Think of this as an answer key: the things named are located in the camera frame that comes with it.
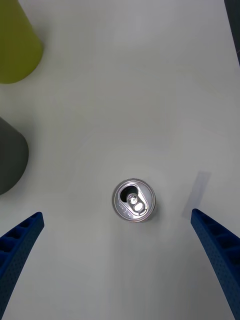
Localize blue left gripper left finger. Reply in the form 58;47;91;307
0;211;45;320

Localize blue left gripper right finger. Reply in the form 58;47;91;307
190;208;240;320

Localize silver drink can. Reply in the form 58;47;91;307
111;177;158;224

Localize grey plastic bin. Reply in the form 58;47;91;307
0;116;30;196

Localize yellow-green plastic bin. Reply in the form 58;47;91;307
0;0;44;85

